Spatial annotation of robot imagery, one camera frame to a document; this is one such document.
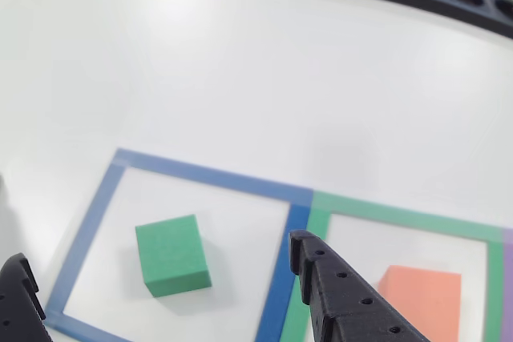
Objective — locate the orange foam block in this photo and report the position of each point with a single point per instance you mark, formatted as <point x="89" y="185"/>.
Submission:
<point x="429" y="302"/>

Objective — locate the green foam cube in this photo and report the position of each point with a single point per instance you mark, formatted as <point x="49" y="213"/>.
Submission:
<point x="168" y="250"/>

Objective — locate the green tape square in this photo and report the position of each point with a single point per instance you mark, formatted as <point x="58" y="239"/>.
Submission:
<point x="401" y="214"/>

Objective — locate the purple tape square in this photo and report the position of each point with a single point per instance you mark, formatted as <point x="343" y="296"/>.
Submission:
<point x="508" y="286"/>

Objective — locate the blue tape square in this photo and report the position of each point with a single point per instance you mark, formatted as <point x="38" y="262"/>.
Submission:
<point x="200" y="175"/>

